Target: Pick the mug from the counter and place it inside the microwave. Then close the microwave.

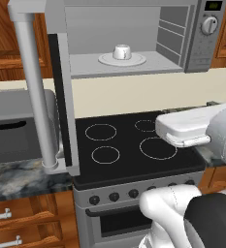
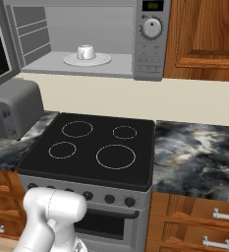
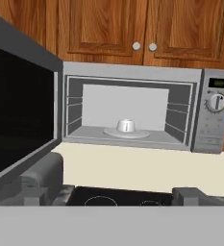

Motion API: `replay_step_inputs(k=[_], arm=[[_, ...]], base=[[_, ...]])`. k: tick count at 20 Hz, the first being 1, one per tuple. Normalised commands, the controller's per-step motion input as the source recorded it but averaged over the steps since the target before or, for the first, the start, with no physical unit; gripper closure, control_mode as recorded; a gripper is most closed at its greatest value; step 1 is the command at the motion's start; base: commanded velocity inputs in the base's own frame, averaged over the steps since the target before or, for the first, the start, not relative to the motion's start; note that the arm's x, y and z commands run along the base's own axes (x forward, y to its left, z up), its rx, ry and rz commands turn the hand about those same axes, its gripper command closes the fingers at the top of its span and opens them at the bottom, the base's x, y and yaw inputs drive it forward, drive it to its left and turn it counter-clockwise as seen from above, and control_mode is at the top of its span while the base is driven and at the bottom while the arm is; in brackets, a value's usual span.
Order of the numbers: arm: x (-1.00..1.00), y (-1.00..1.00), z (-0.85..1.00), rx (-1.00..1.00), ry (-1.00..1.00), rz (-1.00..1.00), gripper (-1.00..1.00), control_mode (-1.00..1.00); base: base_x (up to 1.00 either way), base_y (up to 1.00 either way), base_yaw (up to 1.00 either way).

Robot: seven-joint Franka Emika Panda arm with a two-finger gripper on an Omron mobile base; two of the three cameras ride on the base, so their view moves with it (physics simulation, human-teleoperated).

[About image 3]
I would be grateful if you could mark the white round microwave plate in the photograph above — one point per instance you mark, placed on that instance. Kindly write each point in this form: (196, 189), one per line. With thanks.
(112, 132)

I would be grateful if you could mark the black hob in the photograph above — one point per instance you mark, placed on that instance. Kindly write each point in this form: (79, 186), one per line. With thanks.
(126, 195)

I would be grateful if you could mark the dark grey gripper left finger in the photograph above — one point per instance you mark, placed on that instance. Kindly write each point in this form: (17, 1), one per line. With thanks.
(31, 196)

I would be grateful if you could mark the black glass microwave door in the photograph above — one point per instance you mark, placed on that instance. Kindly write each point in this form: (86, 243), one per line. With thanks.
(20, 109)

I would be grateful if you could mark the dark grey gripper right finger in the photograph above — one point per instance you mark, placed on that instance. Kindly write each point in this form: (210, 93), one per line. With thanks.
(189, 196)

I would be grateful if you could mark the small white cup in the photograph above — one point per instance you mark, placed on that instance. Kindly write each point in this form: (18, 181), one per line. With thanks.
(126, 125)

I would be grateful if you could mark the grey microwave oven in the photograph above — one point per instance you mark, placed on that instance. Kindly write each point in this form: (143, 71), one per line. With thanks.
(132, 71)

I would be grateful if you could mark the wooden cupboard door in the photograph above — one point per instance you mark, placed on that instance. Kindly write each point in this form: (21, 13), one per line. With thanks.
(193, 29)
(20, 16)
(100, 25)

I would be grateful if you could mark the round silver cupboard knob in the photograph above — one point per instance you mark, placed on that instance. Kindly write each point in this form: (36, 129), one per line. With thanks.
(136, 45)
(152, 46)

